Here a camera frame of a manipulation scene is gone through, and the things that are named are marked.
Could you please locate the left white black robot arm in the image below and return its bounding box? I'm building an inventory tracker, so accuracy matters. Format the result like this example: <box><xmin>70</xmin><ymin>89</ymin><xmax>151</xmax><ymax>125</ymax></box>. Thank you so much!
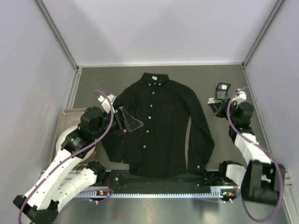
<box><xmin>13</xmin><ymin>106</ymin><xmax>143</xmax><ymax>224</ymax></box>

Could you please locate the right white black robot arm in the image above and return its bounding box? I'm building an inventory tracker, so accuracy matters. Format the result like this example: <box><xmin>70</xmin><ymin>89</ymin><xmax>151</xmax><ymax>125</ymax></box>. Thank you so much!
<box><xmin>208</xmin><ymin>97</ymin><xmax>280</xmax><ymax>206</ymax></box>

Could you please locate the grey slotted cable duct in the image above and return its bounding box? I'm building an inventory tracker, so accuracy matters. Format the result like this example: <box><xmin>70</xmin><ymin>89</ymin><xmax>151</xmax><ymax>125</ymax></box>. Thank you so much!
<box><xmin>77</xmin><ymin>188</ymin><xmax>234</xmax><ymax>198</ymax></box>

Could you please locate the grey metal tray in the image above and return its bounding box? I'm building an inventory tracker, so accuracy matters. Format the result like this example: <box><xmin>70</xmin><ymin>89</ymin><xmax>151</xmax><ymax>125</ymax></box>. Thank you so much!
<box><xmin>49</xmin><ymin>108</ymin><xmax>97</xmax><ymax>170</ymax></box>

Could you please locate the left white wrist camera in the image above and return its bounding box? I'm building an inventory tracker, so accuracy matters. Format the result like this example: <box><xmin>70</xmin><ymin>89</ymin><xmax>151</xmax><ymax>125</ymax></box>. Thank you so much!
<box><xmin>98</xmin><ymin>94</ymin><xmax>116</xmax><ymax>113</ymax></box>

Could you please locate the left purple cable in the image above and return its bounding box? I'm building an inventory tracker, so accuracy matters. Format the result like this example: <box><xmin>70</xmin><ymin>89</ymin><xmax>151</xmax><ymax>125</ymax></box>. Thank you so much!
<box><xmin>17</xmin><ymin>89</ymin><xmax>116</xmax><ymax>224</ymax></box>

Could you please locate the white bowl orange inside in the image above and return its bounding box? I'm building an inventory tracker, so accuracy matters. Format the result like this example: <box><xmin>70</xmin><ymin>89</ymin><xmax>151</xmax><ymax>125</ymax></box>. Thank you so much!
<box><xmin>55</xmin><ymin>126</ymin><xmax>97</xmax><ymax>164</ymax></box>

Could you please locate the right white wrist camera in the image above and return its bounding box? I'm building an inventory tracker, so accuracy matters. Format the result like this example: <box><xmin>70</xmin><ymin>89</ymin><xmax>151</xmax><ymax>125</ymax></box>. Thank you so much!
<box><xmin>233</xmin><ymin>89</ymin><xmax>247</xmax><ymax>104</ymax></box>

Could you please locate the black button-up shirt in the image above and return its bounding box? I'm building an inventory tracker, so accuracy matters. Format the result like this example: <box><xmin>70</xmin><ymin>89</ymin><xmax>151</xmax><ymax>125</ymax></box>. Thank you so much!
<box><xmin>102</xmin><ymin>73</ymin><xmax>214</xmax><ymax>177</ymax></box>

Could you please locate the aluminium frame rail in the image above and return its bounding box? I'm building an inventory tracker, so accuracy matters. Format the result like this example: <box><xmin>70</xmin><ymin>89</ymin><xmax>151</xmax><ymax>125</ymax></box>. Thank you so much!
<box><xmin>37</xmin><ymin>169</ymin><xmax>294</xmax><ymax>189</ymax></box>

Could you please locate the small black open box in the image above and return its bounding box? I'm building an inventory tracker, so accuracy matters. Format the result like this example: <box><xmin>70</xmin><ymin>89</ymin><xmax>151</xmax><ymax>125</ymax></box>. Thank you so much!
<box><xmin>215</xmin><ymin>82</ymin><xmax>231</xmax><ymax>100</ymax></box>

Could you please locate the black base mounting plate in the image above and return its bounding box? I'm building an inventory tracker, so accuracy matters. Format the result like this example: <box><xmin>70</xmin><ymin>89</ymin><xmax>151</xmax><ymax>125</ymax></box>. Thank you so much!
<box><xmin>93</xmin><ymin>170</ymin><xmax>238</xmax><ymax>193</ymax></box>

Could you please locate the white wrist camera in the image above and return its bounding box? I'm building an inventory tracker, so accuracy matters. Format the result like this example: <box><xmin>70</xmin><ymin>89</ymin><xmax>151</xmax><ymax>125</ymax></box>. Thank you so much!
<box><xmin>233</xmin><ymin>89</ymin><xmax>247</xmax><ymax>104</ymax></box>
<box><xmin>98</xmin><ymin>94</ymin><xmax>116</xmax><ymax>113</ymax></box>

